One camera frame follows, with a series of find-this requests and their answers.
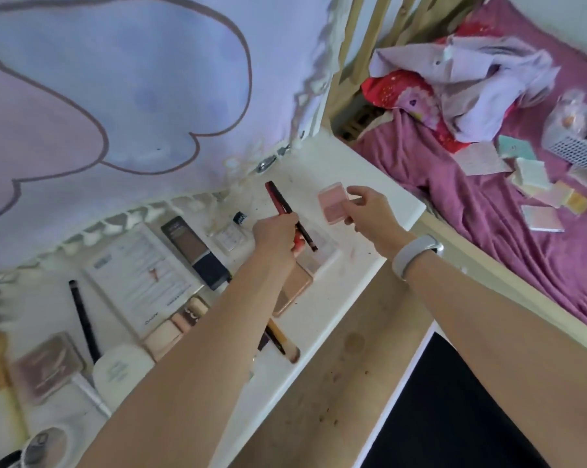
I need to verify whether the white table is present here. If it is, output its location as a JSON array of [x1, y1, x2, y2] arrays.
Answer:
[[0, 133, 427, 468]]

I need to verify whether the person's left hand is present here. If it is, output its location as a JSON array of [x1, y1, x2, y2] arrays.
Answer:
[[252, 211, 302, 264]]

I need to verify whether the white smartwatch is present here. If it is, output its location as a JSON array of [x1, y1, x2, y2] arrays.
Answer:
[[391, 233, 444, 282]]

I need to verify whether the lilac cartoon cloth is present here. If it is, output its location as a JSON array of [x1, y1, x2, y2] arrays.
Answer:
[[0, 0, 345, 307]]

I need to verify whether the wooden drawer lilac front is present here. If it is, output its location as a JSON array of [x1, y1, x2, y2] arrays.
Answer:
[[227, 248, 443, 468]]

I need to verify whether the paper instruction sheet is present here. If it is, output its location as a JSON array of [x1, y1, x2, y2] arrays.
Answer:
[[81, 222, 206, 339]]

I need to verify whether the person's left forearm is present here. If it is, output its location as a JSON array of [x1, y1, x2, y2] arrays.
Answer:
[[76, 248, 299, 468]]

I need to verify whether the black office chair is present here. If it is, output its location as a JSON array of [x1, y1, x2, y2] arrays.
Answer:
[[359, 331, 553, 468]]

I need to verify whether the red pink patterned garment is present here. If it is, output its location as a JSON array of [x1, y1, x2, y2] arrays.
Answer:
[[360, 21, 518, 154]]

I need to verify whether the round white powder compact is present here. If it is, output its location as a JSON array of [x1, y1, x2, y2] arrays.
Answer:
[[19, 423, 82, 468]]

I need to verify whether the person's right forearm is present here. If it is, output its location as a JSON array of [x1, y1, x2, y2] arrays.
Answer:
[[405, 260, 587, 468]]

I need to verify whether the pink four-pan eyeshadow palette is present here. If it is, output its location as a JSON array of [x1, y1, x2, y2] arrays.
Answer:
[[272, 263, 315, 319]]

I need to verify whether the lilac clothing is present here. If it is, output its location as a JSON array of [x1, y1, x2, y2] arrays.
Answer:
[[369, 33, 562, 142]]

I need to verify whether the black pen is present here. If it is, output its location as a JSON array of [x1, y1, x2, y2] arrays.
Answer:
[[68, 279, 103, 365]]

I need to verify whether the white oval compact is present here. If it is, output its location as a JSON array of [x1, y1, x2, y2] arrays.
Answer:
[[92, 343, 156, 413]]

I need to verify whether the person's right hand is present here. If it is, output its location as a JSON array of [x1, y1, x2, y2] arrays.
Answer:
[[344, 185, 419, 261]]

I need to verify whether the small red blush palette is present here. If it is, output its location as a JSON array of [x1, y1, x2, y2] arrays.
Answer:
[[10, 331, 87, 405]]

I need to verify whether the dark foundation box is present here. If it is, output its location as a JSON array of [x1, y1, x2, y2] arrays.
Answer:
[[160, 215, 232, 292]]

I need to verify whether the magenta bed sheet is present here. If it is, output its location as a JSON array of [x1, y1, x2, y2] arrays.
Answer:
[[351, 0, 587, 337]]

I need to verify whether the small clear square compact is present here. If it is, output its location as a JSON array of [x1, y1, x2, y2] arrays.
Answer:
[[210, 224, 253, 259]]

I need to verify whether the yellow handled makeup brush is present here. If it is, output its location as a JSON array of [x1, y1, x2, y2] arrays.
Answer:
[[0, 331, 31, 442]]

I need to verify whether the wooden bed frame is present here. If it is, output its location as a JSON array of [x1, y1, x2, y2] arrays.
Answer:
[[322, 0, 587, 366]]

